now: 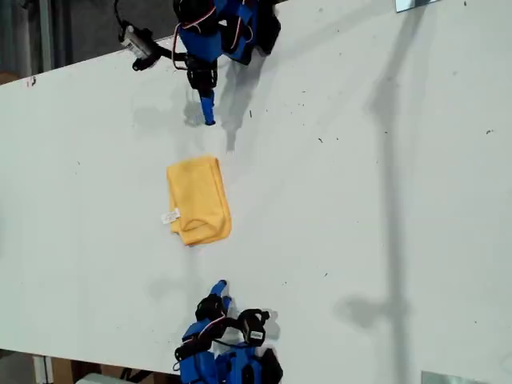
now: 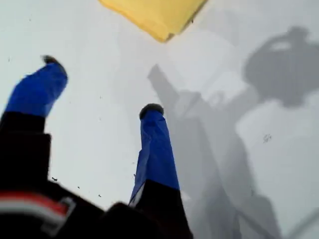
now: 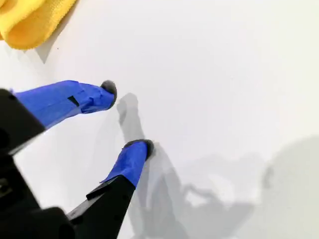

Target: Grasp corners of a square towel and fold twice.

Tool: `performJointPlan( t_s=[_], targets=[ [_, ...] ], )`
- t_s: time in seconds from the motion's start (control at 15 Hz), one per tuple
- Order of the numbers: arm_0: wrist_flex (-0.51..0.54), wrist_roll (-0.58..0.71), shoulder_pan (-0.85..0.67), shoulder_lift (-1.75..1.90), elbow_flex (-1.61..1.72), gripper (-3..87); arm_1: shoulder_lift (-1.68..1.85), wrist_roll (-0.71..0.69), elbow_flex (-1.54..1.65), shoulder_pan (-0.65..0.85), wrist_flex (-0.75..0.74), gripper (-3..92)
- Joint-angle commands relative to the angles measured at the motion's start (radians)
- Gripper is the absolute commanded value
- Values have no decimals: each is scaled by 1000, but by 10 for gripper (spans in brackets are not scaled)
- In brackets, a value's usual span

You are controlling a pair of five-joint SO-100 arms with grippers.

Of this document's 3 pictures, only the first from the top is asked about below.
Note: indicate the yellow square towel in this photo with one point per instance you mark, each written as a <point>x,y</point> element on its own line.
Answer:
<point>200,200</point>

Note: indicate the white box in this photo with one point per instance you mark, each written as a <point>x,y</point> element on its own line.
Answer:
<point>100,379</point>

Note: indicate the white table leg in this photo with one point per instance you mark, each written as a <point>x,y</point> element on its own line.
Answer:
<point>43,370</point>

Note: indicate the grey black wrist camera box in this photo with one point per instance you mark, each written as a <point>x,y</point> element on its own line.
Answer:
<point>138,38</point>

